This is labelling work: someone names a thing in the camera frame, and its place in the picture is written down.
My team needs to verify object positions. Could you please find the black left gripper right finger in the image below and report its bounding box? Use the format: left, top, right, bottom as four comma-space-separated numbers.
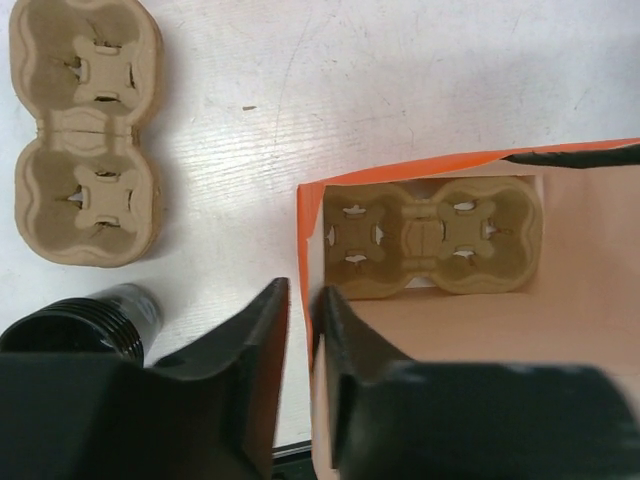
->
314, 287, 639, 479

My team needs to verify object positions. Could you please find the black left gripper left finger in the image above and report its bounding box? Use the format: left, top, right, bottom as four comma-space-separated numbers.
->
1, 278, 290, 479

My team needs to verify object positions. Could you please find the brown cardboard cup carrier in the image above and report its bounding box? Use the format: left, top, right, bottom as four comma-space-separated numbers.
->
9, 1, 164, 268

